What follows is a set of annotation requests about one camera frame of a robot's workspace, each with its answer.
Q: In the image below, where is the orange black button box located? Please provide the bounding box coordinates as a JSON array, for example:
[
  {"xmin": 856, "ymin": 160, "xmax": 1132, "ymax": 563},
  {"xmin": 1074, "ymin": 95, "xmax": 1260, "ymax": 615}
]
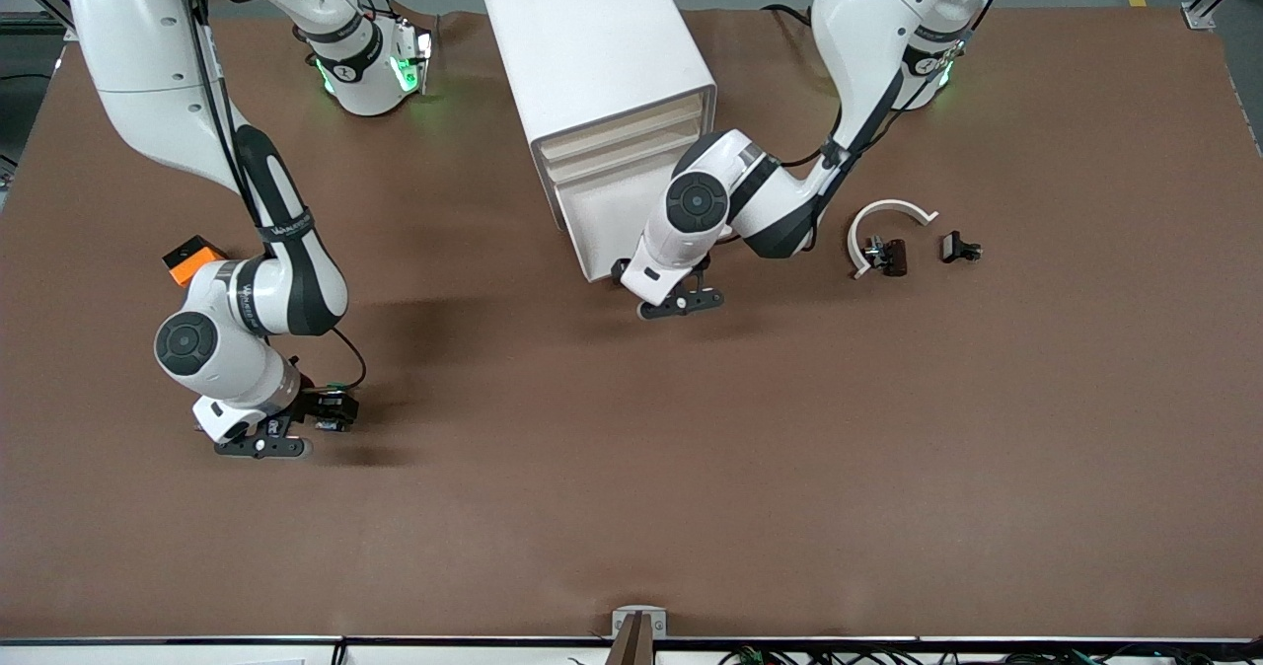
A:
[{"xmin": 162, "ymin": 235, "xmax": 223, "ymax": 287}]

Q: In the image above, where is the brown table cover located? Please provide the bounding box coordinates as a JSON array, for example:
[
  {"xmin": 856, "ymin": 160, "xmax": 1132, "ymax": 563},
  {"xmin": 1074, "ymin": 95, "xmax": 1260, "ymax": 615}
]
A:
[{"xmin": 0, "ymin": 4, "xmax": 1263, "ymax": 641}]

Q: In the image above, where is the dark brown contact block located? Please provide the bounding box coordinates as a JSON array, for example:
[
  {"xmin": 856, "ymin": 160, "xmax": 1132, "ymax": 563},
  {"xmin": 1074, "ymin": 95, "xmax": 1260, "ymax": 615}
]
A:
[{"xmin": 863, "ymin": 236, "xmax": 909, "ymax": 278}]

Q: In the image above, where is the white curved plastic ring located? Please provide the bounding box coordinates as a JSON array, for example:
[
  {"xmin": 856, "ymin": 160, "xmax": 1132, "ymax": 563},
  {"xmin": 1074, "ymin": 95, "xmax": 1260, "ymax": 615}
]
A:
[{"xmin": 847, "ymin": 198, "xmax": 940, "ymax": 281}]

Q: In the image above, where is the white table edge rail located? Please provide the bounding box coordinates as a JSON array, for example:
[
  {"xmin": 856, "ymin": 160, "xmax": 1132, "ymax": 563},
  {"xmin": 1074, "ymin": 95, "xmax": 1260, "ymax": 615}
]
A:
[{"xmin": 0, "ymin": 633, "xmax": 1263, "ymax": 665}]

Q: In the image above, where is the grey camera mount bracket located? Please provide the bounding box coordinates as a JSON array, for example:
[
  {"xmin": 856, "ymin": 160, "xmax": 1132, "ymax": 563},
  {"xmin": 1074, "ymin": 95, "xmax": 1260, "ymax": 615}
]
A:
[{"xmin": 604, "ymin": 606, "xmax": 668, "ymax": 665}]

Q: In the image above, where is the black cable bundle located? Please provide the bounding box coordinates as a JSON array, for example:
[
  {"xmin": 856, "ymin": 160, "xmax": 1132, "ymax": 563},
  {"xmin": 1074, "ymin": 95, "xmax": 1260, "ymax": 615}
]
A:
[{"xmin": 720, "ymin": 645, "xmax": 1263, "ymax": 665}]

